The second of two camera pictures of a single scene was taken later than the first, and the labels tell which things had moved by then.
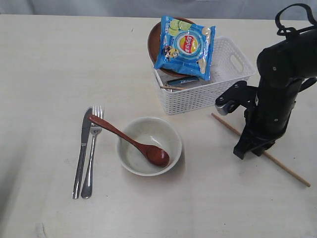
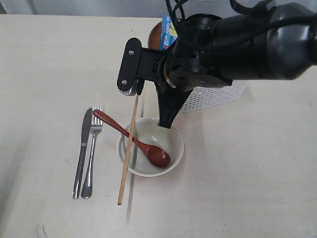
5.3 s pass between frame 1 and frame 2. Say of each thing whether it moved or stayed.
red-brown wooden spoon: moved
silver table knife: stayed
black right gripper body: moved
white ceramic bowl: stayed
